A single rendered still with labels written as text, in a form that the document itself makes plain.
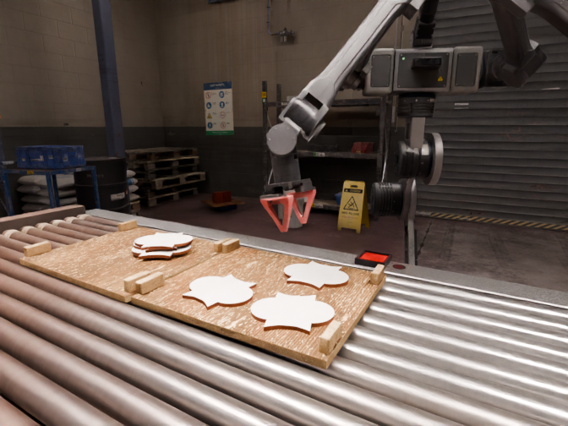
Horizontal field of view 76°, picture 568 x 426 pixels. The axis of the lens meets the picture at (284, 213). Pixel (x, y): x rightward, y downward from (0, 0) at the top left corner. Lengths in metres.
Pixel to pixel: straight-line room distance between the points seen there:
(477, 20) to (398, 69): 4.10
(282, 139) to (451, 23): 4.93
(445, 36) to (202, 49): 3.90
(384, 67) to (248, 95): 5.06
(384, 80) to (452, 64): 0.24
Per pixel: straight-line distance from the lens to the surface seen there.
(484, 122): 5.38
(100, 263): 0.99
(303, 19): 6.10
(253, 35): 6.47
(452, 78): 1.48
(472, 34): 5.47
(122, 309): 0.77
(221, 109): 6.69
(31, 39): 6.29
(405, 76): 1.44
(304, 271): 0.81
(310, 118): 0.76
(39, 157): 4.24
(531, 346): 0.73
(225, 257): 0.93
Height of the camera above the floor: 1.26
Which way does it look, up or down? 13 degrees down
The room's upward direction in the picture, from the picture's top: straight up
